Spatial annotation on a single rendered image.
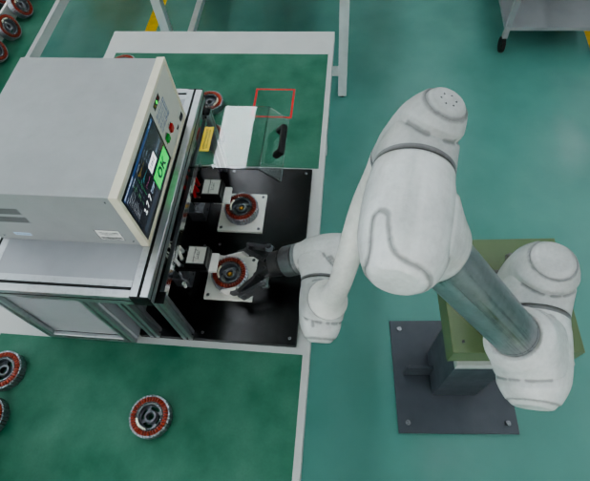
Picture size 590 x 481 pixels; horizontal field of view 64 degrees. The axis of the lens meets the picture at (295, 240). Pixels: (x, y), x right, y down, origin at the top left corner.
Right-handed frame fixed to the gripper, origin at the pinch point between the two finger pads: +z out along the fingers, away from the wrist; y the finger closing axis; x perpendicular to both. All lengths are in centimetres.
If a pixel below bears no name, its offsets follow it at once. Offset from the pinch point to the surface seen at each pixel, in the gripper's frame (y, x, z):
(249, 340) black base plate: -19.3, -7.0, -5.5
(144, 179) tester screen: 3.2, 43.6, -9.9
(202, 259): -1.2, 13.0, -0.9
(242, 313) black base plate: -11.2, -5.3, -2.4
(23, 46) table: 111, 53, 103
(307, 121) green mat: 69, -14, -13
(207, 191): 22.4, 14.4, 1.7
